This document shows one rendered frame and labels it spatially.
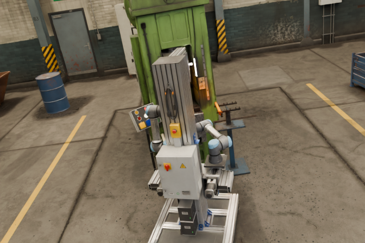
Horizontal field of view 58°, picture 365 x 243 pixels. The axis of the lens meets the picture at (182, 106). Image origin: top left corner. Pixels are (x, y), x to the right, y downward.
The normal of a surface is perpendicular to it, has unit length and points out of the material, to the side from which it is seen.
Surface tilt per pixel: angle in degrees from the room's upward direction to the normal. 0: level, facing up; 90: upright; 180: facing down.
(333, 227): 0
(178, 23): 90
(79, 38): 90
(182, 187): 90
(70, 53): 90
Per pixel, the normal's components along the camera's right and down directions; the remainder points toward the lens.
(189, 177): -0.29, 0.39
